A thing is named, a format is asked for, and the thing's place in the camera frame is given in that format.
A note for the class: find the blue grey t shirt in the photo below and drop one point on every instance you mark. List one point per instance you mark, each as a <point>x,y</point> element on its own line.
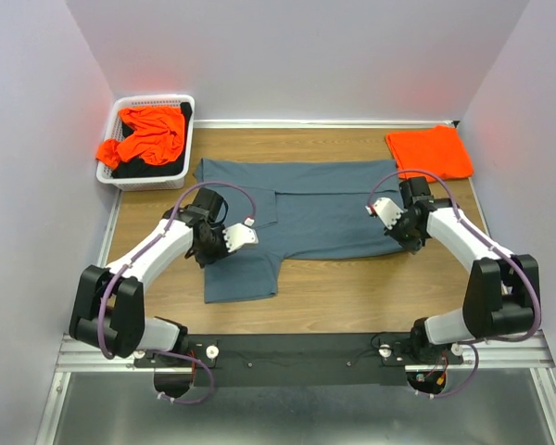
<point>302,211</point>

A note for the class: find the crumpled orange t shirt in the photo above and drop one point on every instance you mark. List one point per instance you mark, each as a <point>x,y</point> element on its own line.
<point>158,137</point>

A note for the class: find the black t shirt in basket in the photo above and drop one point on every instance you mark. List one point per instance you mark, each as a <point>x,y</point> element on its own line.
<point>137,168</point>

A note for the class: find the white plastic laundry basket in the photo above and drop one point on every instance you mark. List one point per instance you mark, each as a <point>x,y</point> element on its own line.
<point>103,172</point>

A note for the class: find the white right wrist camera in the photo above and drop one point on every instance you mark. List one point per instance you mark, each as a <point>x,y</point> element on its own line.
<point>386,210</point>

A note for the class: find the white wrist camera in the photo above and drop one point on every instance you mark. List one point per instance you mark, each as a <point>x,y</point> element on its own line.
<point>240,235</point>
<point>386,210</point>

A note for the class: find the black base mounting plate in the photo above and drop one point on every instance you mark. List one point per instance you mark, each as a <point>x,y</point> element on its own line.
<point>300,360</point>

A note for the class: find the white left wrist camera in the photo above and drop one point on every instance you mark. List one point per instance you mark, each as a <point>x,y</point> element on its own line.
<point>240,235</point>

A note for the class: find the folded orange t shirt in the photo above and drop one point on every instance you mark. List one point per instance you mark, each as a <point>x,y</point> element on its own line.
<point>439,150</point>

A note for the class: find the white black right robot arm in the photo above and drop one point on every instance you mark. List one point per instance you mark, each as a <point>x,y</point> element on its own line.
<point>501,300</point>

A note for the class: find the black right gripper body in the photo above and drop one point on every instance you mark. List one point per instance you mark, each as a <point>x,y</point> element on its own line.
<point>410,238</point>

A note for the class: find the aluminium extrusion rail frame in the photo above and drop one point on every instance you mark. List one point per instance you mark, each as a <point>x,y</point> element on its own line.
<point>508,390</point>

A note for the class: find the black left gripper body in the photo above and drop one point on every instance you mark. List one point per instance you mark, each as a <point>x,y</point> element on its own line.
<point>213,249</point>

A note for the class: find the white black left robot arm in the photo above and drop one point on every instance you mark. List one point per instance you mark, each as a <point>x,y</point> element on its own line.
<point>109,308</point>

